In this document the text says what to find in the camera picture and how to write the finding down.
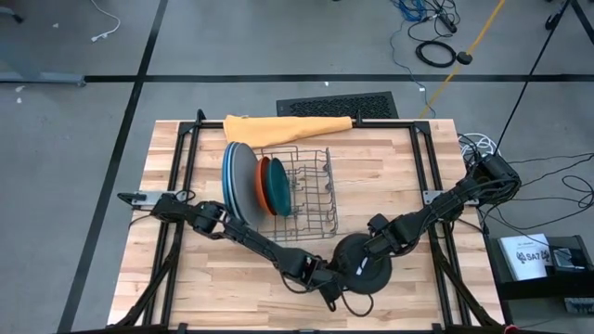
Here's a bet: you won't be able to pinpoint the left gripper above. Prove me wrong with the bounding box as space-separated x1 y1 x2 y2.
287 252 347 313

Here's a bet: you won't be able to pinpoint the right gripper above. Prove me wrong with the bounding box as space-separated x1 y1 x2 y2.
359 212 414 262

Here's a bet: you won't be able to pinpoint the small black plate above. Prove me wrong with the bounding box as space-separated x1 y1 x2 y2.
330 232 394 296

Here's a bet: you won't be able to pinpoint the grey wire dish rack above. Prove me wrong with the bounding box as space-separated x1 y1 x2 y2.
250 145 340 243

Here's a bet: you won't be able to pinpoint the small dark teal plate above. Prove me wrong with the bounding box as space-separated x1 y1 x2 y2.
264 157 293 218

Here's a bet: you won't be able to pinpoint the small orange plate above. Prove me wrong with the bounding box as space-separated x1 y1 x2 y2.
252 156 279 217

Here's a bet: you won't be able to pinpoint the large grey plate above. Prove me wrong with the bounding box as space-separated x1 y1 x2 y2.
229 142 269 229

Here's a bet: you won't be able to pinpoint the grey metal mounting plate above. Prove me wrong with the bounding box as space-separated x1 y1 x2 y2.
117 190 187 209
422 188 480 206

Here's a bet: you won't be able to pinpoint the orange cloth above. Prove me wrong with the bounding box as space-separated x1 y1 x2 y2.
222 114 354 150

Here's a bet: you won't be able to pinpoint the white printed booklet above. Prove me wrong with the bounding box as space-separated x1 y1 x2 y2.
499 233 553 282

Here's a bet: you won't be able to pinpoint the black side stand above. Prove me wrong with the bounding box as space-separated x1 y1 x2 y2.
484 234 594 326

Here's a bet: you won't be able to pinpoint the black device with sticker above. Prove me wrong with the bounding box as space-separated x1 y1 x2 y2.
549 248 587 271

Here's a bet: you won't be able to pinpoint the grey flat device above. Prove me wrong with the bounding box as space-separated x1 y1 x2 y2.
563 296 594 315

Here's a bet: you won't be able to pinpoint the black power strip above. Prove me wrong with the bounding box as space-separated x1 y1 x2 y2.
438 11 459 34

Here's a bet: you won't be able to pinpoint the black slanted pole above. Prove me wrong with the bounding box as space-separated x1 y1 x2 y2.
494 0 573 157

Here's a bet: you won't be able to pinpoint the black thin stand leg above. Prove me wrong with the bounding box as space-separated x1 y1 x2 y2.
569 0 594 33

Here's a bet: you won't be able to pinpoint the grey table base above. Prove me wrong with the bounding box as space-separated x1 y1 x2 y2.
0 41 87 88

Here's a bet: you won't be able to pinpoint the office chair base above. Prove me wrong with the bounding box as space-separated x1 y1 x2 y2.
0 5 24 24

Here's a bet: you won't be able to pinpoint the black metal table frame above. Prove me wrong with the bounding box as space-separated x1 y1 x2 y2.
109 109 505 334

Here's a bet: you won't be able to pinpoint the white coiled cable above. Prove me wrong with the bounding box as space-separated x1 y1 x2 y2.
458 132 498 161

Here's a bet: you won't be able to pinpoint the coiled black cable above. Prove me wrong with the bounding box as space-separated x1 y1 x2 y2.
414 40 458 69

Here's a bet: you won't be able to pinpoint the thin black floor cables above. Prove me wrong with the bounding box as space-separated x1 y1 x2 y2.
480 152 594 233

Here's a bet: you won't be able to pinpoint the blue cable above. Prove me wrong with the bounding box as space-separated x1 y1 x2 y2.
388 0 438 118

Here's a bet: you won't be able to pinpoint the white floor cable with plug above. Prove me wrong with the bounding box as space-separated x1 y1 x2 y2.
88 0 122 44

